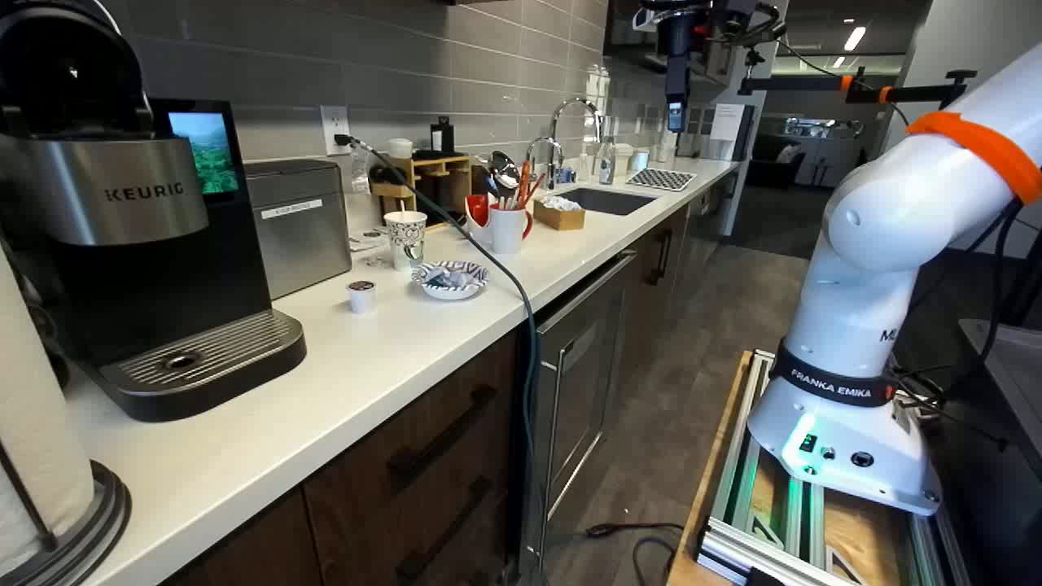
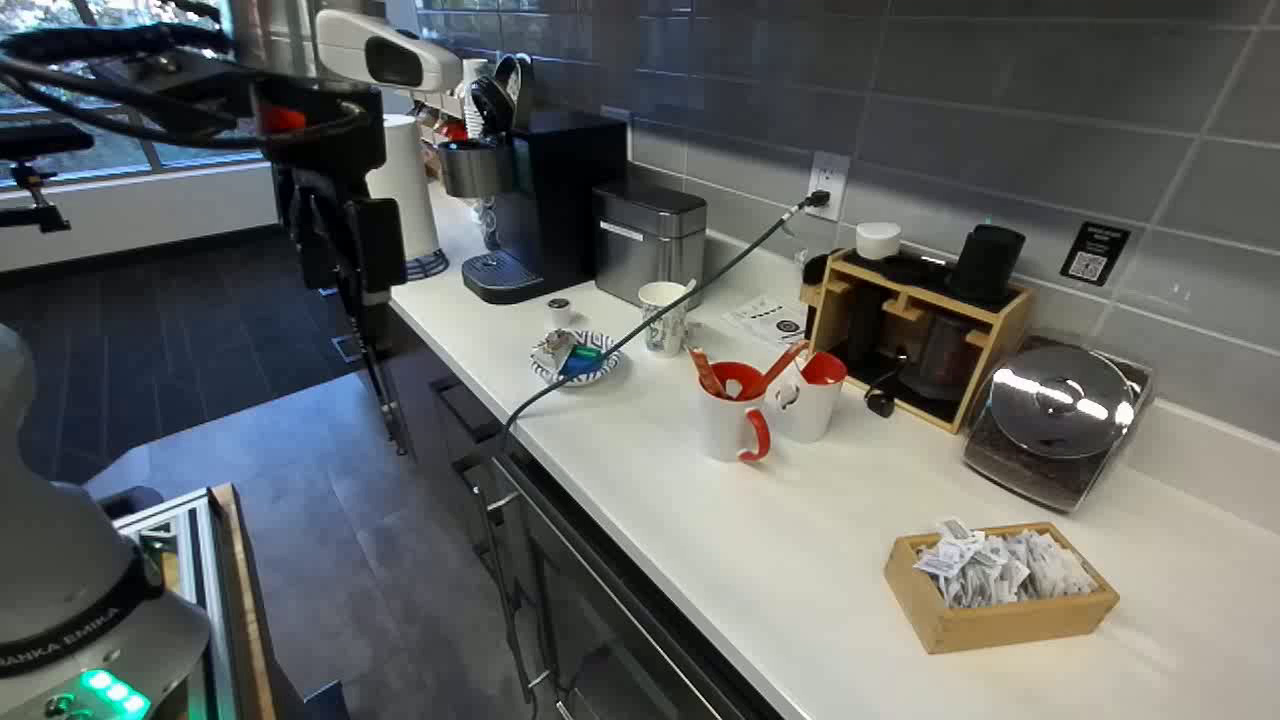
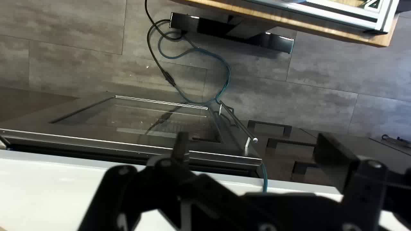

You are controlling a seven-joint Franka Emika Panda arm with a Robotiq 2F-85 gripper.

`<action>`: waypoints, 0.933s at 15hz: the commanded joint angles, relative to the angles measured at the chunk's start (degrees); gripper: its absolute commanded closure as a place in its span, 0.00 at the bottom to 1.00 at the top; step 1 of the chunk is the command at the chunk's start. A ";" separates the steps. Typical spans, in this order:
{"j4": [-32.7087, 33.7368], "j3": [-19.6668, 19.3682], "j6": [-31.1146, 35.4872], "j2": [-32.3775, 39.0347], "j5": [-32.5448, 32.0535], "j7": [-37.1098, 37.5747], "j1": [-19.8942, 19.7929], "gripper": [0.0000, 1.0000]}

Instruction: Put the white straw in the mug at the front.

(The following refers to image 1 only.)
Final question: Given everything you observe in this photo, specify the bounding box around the blue patterned paper plate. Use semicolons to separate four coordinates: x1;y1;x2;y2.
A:
409;257;490;304

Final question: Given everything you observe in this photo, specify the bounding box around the wooden box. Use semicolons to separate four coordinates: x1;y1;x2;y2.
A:
532;194;590;235

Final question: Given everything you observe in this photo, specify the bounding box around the stainless dishwasher front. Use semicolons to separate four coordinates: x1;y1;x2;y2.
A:
532;250;640;530

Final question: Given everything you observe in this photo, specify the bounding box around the black sink basin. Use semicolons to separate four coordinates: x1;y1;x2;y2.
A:
557;187;659;220

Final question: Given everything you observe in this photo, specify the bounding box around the patterned paper cup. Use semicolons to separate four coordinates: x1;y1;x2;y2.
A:
381;210;429;275

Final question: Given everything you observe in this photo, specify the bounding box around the wooden countertop organizer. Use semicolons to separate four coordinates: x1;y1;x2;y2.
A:
368;149;474;224

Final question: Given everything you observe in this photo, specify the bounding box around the chrome faucet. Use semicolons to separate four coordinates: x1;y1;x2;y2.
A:
542;96;598;189

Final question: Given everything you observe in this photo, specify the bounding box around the small coffee pod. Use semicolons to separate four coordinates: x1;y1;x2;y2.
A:
346;278;377;315

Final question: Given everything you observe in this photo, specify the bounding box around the black canister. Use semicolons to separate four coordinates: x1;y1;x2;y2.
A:
425;114;457;161

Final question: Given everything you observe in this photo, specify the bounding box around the grey dish drying mat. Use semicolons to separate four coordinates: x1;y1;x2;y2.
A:
625;168;698;195

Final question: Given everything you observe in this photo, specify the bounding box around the clear plastic container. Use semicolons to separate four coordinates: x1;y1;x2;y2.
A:
346;149;387;263

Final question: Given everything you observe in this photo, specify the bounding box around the dark wooden base cabinet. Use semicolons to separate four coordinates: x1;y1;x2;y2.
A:
158;335;523;586

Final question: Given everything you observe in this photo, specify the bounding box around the stainless steel recycle bin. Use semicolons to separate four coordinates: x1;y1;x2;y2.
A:
244;158;354;304

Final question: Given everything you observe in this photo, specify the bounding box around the black Keurig coffee machine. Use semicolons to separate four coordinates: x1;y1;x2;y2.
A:
0;0;310;424

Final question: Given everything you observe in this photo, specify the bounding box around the white paper towel roll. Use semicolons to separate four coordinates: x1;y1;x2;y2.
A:
0;249;134;586

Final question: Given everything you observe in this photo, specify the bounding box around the white mug red handle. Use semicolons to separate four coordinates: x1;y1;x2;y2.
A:
481;202;538;257

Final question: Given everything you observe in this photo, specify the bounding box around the dark power cable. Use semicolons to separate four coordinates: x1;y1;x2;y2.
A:
331;131;548;586

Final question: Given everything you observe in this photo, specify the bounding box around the white wall outlet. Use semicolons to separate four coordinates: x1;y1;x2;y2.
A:
320;106;354;158

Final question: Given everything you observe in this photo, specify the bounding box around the black camera stand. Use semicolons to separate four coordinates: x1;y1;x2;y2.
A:
630;0;786;138

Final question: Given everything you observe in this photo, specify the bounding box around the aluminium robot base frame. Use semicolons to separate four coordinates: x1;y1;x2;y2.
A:
663;344;972;586

